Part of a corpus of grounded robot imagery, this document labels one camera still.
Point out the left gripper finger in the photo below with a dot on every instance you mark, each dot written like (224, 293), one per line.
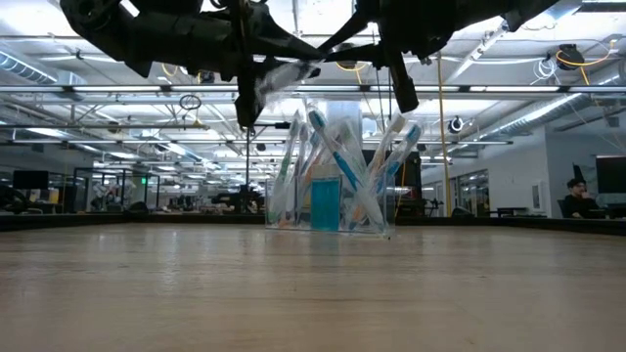
(316, 73)
(283, 44)

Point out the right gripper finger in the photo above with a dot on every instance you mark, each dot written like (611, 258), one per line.
(362, 53)
(349, 29)

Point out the blue toothbrush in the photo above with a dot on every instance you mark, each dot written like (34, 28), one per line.
(393, 168)
(344, 168)

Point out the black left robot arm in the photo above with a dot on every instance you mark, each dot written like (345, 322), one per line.
(147, 34)

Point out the white building pillar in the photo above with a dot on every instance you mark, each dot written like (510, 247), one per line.
(344, 110)

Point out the round ceiling lamp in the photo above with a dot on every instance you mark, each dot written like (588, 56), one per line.
(455, 125)

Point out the black stand pole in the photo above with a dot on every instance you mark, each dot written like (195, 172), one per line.
(247, 166)

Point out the black cabinet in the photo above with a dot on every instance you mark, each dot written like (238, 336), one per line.
(415, 195)

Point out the person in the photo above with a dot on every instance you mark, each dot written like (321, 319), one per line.
(581, 203)

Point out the small black monitor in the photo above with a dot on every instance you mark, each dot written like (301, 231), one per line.
(30, 180)

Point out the long silver air duct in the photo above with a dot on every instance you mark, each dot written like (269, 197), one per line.
(538, 112)

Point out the black framed glass enclosure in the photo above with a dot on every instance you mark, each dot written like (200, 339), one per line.
(117, 190)

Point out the black metal table frame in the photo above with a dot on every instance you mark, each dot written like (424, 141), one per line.
(147, 222)

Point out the ribbed silver air duct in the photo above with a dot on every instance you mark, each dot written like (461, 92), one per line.
(24, 68)

